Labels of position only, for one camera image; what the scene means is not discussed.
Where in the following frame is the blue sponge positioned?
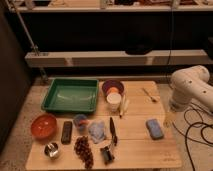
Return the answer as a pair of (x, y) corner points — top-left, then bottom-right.
(146, 119), (164, 140)

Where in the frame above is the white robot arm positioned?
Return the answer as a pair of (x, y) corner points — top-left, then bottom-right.
(164, 65), (213, 127)

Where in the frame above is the white paper cup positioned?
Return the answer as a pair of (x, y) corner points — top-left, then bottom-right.
(106, 93), (121, 112)

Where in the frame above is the small blue cup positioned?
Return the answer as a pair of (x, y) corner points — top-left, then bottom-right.
(73, 114), (88, 131)

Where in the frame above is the small metal cup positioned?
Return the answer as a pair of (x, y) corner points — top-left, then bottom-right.
(44, 142), (60, 159)

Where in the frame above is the small wooden spoon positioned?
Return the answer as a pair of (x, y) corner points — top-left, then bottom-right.
(142, 87), (158, 103)

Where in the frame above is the black knife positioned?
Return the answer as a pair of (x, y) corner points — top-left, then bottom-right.
(110, 117), (118, 146)

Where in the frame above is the lower metal shelf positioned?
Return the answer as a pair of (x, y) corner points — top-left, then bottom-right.
(25, 50), (213, 68)

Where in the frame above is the metal shelf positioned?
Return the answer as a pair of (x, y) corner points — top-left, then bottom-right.
(4, 0), (213, 12)
(25, 50), (213, 68)

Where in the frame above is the purple bowl with orange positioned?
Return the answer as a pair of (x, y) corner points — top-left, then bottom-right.
(102, 79), (124, 96)

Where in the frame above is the crumpled blue cloth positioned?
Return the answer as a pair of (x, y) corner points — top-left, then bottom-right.
(88, 121), (106, 144)

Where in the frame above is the brown grape bunch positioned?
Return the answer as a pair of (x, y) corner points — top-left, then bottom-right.
(74, 136), (94, 169)

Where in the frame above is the black rectangular remote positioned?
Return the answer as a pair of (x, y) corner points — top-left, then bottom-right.
(61, 121), (72, 144)

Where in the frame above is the green plastic tray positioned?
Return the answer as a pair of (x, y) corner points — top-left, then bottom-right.
(41, 78), (99, 113)

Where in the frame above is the upper metal shelf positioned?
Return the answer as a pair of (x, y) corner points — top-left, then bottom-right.
(4, 0), (213, 12)

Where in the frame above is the red bowl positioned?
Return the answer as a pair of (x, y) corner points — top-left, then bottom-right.
(30, 114), (57, 140)

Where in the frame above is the diagonal metal pole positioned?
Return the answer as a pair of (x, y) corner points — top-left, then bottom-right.
(7, 0), (48, 83)

